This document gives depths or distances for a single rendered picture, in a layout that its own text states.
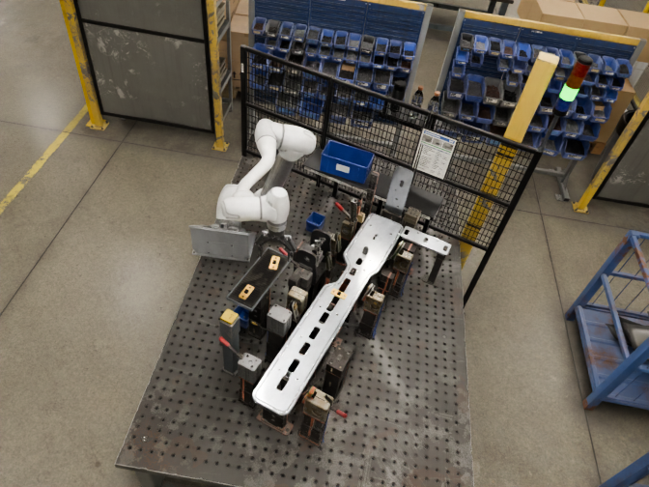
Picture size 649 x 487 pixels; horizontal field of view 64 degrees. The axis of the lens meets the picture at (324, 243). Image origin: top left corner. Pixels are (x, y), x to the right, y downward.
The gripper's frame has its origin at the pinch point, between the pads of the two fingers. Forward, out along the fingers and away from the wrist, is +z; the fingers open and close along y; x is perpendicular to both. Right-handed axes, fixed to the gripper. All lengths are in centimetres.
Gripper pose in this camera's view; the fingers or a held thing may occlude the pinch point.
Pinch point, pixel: (274, 255)
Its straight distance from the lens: 252.4
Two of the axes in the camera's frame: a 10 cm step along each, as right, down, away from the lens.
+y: 9.8, 1.8, -0.3
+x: 1.5, -7.1, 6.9
